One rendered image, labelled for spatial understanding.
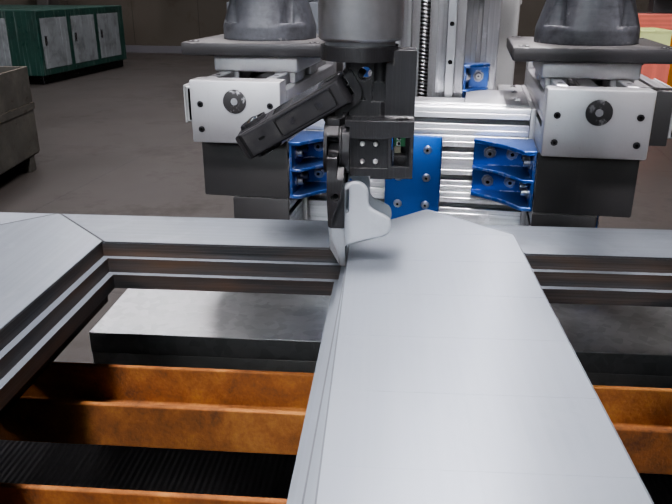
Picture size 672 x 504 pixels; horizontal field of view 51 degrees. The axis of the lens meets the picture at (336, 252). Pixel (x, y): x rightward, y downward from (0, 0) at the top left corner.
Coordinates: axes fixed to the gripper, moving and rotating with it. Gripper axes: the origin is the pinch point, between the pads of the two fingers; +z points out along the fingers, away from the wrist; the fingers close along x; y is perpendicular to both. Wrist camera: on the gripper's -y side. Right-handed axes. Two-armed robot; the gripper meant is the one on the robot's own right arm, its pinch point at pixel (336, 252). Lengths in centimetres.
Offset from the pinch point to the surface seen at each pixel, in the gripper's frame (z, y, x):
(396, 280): 0.7, 6.1, -5.0
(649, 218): 87, 137, 288
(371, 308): 0.7, 4.0, -11.2
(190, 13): 23, -347, 1163
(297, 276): 3.8, -4.3, 2.3
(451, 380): 0.7, 10.0, -22.3
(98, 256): 2.1, -25.4, 1.7
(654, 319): 19, 43, 27
